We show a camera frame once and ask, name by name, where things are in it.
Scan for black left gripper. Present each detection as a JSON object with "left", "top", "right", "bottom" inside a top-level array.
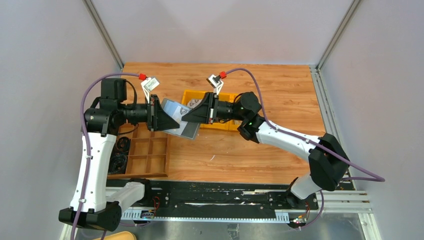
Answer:
[{"left": 119, "top": 94, "right": 181, "bottom": 131}]

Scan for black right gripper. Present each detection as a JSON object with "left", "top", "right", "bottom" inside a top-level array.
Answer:
[{"left": 181, "top": 92, "right": 246, "bottom": 126}]

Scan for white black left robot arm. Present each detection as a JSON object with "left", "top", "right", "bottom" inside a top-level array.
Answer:
[{"left": 58, "top": 73, "right": 180, "bottom": 233}]

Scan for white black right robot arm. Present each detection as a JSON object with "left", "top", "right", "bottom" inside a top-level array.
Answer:
[{"left": 182, "top": 92, "right": 349, "bottom": 209}]

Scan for silver VIP card stack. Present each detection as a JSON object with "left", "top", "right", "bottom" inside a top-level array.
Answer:
[{"left": 186, "top": 98, "right": 202, "bottom": 109}]

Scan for yellow bin with silver cards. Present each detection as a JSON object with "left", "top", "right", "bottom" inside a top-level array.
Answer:
[{"left": 181, "top": 89, "right": 206, "bottom": 107}]

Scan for yellow bin with black cards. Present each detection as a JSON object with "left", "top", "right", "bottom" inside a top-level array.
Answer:
[{"left": 200, "top": 93, "right": 236, "bottom": 131}]

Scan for wooden compartment tray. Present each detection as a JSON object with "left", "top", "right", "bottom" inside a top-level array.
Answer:
[{"left": 107, "top": 123, "right": 171, "bottom": 180}]

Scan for dark rolled belts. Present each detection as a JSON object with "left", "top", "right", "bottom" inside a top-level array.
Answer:
[{"left": 108, "top": 136, "right": 131, "bottom": 175}]

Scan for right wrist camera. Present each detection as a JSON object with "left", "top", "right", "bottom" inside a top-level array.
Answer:
[{"left": 207, "top": 74, "right": 224, "bottom": 96}]

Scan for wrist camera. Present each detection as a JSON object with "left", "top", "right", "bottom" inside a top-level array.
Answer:
[
  {"left": 207, "top": 74, "right": 224, "bottom": 96},
  {"left": 140, "top": 77, "right": 160, "bottom": 104}
]

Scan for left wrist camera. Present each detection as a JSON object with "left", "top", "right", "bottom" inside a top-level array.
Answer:
[{"left": 140, "top": 77, "right": 160, "bottom": 104}]

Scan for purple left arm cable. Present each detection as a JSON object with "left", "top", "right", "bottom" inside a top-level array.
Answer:
[{"left": 70, "top": 72, "right": 148, "bottom": 240}]

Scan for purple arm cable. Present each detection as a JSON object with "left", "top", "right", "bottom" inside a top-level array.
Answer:
[
  {"left": 219, "top": 67, "right": 386, "bottom": 229},
  {"left": 70, "top": 72, "right": 148, "bottom": 240}
]

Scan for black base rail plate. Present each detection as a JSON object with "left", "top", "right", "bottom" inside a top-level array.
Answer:
[{"left": 131, "top": 180, "right": 319, "bottom": 221}]

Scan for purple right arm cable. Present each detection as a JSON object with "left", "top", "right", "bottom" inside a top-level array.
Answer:
[{"left": 219, "top": 67, "right": 386, "bottom": 229}]

